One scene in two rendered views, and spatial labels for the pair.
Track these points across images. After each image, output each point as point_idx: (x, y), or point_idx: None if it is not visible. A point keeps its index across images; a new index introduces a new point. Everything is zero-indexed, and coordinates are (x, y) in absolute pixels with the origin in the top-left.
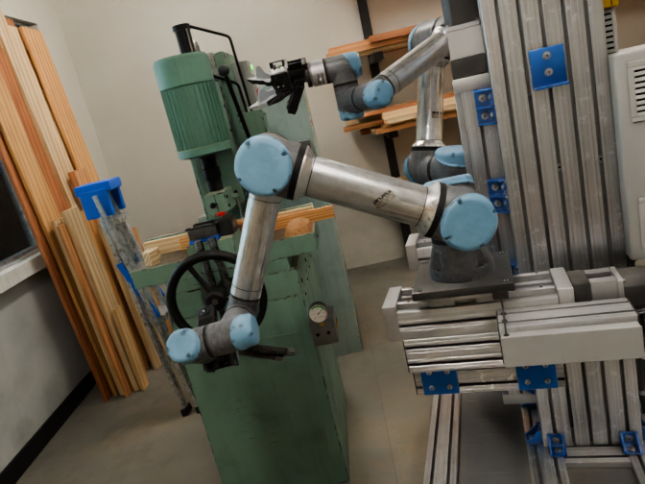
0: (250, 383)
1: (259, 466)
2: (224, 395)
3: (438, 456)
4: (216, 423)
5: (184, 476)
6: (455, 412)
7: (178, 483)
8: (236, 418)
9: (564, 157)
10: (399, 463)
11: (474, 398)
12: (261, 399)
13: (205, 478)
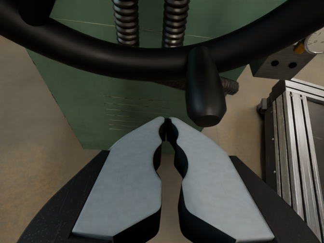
0: (128, 85)
1: (116, 139)
2: (87, 87)
3: (309, 216)
4: (74, 108)
5: (42, 105)
6: (312, 154)
7: (36, 111)
8: (101, 109)
9: None
10: (223, 147)
11: (319, 134)
12: (138, 101)
13: (62, 113)
